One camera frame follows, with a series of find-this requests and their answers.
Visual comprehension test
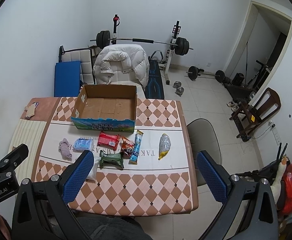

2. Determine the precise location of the white towel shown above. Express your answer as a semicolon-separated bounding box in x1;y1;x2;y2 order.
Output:
87;157;100;181

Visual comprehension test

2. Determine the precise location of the light blue tissue pack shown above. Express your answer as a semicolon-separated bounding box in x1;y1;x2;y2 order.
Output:
72;137;94;152

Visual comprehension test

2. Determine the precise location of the green packaged cloth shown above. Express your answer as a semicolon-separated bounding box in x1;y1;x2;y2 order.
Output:
99;150;124;170

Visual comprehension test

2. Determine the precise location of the red snack packet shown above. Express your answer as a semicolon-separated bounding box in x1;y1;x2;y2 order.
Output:
97;131;121;151

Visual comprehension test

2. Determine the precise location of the blue stick snack packet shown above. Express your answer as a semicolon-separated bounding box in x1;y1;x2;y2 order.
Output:
129;130;143;164

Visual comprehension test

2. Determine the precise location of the orange snack bag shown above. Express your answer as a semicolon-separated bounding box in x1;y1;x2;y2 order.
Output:
121;137;135;158

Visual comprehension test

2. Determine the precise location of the grey yellow seed bag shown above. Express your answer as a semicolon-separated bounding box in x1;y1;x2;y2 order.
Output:
158;133;171;160

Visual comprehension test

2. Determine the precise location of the white goose plush toy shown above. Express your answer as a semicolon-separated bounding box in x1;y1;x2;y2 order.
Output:
271;156;289;210

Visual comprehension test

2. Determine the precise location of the cardboard scrap on table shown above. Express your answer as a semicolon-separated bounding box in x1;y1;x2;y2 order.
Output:
24;102;39;119

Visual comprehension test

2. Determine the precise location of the grey round chair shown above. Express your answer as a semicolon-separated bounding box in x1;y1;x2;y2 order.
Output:
187;118;222;186

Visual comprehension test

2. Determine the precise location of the dark wooden chair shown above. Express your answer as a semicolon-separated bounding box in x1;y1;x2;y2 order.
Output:
230;87;281;142

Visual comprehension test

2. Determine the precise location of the blue folded mat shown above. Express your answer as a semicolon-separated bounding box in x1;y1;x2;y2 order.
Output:
54;61;81;97

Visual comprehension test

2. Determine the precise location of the open cardboard box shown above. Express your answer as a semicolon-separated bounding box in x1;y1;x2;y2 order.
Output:
71;85;137;133

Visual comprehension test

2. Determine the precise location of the white quilted folding board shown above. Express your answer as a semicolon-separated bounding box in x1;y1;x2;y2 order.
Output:
58;46;96;85

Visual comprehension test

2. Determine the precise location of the chrome dumbbell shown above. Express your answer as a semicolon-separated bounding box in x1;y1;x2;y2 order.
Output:
173;81;182;89

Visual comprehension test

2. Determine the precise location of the small barbell on floor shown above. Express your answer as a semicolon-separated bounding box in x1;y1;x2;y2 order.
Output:
186;66;226;83

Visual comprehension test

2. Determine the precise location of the black blue weight bench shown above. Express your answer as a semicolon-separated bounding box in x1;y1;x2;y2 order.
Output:
144;59;164;100

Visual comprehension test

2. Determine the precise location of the white puffer jacket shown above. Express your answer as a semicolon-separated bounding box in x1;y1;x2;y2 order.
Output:
93;44;150;88

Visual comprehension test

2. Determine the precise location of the barbell on rack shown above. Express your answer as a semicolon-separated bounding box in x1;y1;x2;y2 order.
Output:
90;30;193;56

